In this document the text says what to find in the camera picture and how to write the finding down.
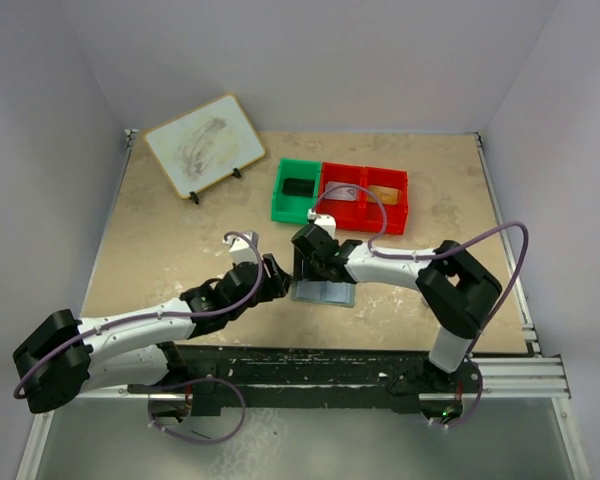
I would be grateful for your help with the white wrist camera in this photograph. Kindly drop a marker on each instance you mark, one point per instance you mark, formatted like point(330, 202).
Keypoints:
point(241, 249)
point(324, 221)

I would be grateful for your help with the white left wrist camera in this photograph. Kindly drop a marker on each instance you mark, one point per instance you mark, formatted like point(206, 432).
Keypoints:
point(241, 249)

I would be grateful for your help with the red double plastic bin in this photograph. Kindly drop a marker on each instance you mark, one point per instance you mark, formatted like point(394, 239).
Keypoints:
point(364, 215)

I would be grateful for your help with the black whiteboard stand clip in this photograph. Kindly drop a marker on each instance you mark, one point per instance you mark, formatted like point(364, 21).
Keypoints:
point(194, 198)

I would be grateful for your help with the yellow framed whiteboard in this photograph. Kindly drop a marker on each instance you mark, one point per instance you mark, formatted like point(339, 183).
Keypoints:
point(202, 147)

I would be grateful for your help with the orange card in bin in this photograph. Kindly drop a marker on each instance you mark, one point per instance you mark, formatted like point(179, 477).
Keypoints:
point(386, 195)

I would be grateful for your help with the aluminium frame rail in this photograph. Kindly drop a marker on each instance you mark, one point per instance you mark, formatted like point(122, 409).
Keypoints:
point(506, 376)

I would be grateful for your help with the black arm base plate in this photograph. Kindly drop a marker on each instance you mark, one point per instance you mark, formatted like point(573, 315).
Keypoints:
point(299, 378)

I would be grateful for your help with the black card in green bin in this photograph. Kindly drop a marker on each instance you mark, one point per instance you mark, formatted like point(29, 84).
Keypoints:
point(298, 187)

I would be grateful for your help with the green plastic bin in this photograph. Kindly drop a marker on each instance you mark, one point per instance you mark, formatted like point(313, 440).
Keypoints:
point(292, 209)

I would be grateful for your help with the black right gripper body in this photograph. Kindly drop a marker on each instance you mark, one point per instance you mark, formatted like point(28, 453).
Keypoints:
point(313, 270)

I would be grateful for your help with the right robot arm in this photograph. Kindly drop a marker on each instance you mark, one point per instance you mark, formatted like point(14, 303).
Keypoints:
point(457, 288)

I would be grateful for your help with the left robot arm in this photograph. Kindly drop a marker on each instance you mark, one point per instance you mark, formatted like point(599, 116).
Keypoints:
point(105, 345)

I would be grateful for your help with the silver card in bin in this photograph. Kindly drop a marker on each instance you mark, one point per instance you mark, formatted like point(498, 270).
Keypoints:
point(340, 191)

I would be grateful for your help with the teal leather card holder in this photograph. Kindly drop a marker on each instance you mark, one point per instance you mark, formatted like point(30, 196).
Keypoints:
point(324, 292)

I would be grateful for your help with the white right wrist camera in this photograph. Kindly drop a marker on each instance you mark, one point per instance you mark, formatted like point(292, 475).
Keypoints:
point(324, 221)

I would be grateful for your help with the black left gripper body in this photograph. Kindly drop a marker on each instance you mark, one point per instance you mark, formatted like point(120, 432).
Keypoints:
point(267, 291)

